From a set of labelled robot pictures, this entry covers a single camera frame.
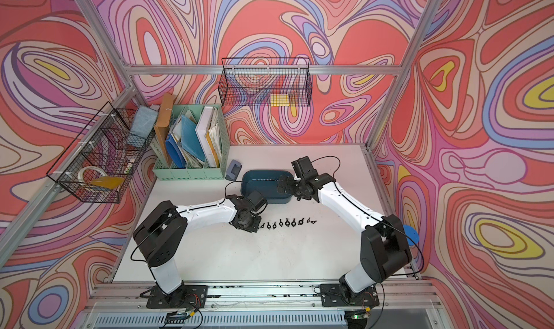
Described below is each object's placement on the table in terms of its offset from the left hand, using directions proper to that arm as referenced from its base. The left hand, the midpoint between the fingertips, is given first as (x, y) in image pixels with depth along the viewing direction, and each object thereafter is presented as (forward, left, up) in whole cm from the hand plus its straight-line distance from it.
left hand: (256, 228), depth 90 cm
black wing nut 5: (+1, -3, 0) cm, 3 cm away
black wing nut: (+3, -24, +1) cm, 25 cm away
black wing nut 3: (+1, -8, 0) cm, 8 cm away
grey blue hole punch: (+28, +13, +4) cm, 31 cm away
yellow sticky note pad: (+42, -10, +35) cm, 56 cm away
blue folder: (+32, +30, +20) cm, 48 cm away
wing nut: (+3, -22, +1) cm, 23 cm away
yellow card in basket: (+2, +44, +31) cm, 54 cm away
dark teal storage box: (+23, -3, +1) cm, 24 cm away
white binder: (+33, +24, +26) cm, 48 cm away
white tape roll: (+2, +52, +33) cm, 62 cm away
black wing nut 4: (+1, -5, 0) cm, 5 cm away
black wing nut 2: (+2, -10, 0) cm, 11 cm away
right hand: (+9, -14, +13) cm, 21 cm away
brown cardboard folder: (+32, +37, +33) cm, 59 cm away
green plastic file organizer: (+25, +21, +6) cm, 34 cm away
